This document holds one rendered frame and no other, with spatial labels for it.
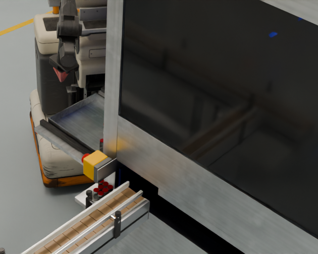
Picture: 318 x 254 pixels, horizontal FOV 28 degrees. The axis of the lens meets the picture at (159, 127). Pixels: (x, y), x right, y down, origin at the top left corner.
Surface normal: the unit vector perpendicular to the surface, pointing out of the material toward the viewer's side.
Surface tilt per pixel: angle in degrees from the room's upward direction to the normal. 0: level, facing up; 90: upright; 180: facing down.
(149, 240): 90
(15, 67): 0
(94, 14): 90
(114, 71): 90
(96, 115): 0
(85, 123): 0
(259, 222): 90
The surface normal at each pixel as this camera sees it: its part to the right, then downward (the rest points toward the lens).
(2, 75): 0.07, -0.78
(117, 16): -0.66, 0.42
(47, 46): 0.27, 0.61
